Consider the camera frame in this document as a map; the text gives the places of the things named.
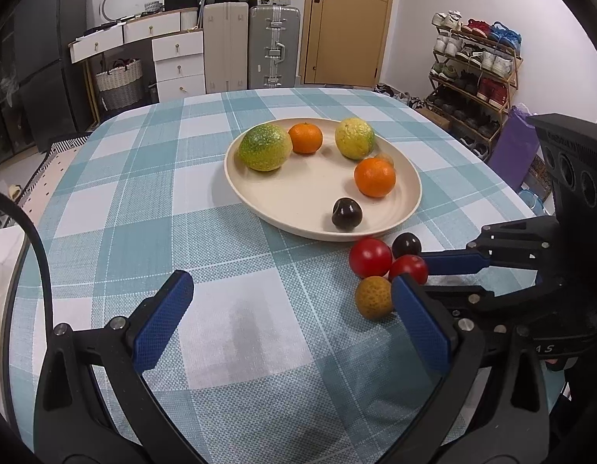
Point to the small patterned basket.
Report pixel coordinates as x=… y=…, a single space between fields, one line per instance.
x=153 y=6

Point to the white drawer desk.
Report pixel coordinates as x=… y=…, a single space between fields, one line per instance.
x=177 y=67

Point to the white dotted floor mat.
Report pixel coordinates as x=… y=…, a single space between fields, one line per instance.
x=52 y=179

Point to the bamboo shoe rack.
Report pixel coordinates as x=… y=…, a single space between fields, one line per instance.
x=513 y=70

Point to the dark purple plum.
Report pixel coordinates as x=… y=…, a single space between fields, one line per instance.
x=405 y=245
x=346 y=213

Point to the white box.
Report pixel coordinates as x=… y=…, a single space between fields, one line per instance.
x=3 y=261

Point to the dark glass cabinet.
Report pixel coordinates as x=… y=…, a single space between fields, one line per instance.
x=3 y=82

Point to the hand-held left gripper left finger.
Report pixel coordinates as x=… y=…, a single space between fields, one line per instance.
x=163 y=319

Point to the tan wooden door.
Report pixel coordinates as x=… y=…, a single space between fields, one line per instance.
x=346 y=24

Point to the silver suitcase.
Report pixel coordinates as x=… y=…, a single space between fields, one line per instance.
x=274 y=46

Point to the yellow-green round fruit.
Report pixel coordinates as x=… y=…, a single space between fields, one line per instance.
x=355 y=138

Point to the woven laundry basket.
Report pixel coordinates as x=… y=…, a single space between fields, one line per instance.
x=119 y=84

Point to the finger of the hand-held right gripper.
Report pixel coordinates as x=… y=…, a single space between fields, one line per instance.
x=453 y=263
x=491 y=304

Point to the scattered shoes pile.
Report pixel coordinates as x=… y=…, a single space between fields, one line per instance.
x=399 y=96

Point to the beige suitcase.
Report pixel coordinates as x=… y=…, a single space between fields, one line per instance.
x=226 y=48

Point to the rows of assorted sneakers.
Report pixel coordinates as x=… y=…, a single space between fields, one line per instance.
x=472 y=58

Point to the purple paper bag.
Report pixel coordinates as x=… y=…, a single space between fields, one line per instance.
x=513 y=145

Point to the beige slipper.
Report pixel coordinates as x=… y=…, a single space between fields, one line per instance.
x=16 y=191

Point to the red tomato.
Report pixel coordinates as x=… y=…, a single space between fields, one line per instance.
x=370 y=257
x=409 y=267

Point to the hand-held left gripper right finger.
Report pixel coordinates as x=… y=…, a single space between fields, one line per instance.
x=421 y=324

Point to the small brown round fruit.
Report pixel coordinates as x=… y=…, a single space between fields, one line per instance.
x=373 y=298

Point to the large orange mandarin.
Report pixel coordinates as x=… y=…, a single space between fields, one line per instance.
x=374 y=178

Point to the small cardboard box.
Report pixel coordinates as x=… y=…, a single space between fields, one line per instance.
x=433 y=117

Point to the small orange mandarin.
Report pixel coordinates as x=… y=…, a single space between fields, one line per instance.
x=305 y=138

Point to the dark grey refrigerator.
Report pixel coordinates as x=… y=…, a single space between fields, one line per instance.
x=47 y=58

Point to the large green round fruit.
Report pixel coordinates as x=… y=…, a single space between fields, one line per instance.
x=264 y=149

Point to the cream round plate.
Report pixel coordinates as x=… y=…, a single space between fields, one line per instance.
x=298 y=193

